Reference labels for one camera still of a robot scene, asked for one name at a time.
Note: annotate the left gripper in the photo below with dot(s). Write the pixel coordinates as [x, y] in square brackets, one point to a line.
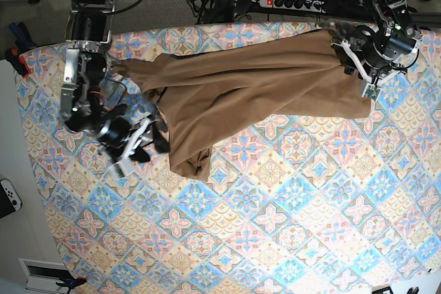
[374, 55]

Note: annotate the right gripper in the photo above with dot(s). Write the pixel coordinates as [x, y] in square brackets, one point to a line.
[123, 142]

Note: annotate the brown t-shirt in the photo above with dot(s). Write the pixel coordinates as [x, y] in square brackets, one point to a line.
[206, 98]

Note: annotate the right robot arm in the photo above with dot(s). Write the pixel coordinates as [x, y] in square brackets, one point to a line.
[82, 105]

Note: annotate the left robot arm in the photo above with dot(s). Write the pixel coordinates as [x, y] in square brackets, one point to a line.
[390, 13]

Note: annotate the white power strip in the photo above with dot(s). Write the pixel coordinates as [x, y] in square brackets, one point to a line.
[314, 6]

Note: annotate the patterned tile tablecloth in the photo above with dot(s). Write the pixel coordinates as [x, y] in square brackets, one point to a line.
[292, 204]

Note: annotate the game console controller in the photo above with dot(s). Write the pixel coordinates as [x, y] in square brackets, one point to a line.
[9, 199]

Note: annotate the orange black bottom clamp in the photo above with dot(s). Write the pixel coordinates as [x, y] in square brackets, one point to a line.
[70, 282]

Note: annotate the red black clamp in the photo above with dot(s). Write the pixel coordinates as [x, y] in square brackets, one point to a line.
[18, 62]

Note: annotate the white box with window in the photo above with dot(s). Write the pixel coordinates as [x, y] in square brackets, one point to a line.
[42, 277]

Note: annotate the blue black clamp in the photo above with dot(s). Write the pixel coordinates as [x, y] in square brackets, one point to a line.
[23, 38]

